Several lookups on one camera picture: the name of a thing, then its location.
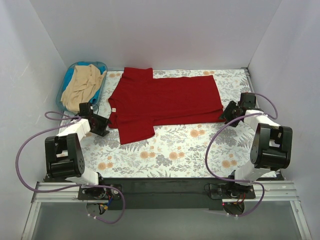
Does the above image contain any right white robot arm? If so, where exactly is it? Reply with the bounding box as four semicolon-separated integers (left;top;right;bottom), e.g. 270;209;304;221
219;92;293;199

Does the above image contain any aluminium rail frame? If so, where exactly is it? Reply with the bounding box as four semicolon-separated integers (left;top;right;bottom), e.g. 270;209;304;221
21;67;313;240

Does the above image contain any blue plastic basket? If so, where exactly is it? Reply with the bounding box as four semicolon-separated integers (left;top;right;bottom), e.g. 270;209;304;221
55;61;108;112

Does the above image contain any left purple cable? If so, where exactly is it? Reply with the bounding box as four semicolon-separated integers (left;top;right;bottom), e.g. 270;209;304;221
15;111;126;225

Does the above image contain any beige t shirt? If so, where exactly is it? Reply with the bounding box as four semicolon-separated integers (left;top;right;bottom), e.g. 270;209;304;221
60;64;107;113

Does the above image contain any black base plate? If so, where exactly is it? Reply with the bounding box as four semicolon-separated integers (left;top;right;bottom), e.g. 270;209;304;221
78;177;256;211

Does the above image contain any red t shirt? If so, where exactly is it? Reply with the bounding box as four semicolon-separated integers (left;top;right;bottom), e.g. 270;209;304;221
108;67;223;145

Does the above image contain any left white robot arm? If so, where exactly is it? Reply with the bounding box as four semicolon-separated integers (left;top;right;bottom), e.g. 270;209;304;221
44;102;111;200

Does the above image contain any floral table mat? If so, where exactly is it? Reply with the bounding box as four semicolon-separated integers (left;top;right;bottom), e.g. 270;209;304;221
47;69;279;179

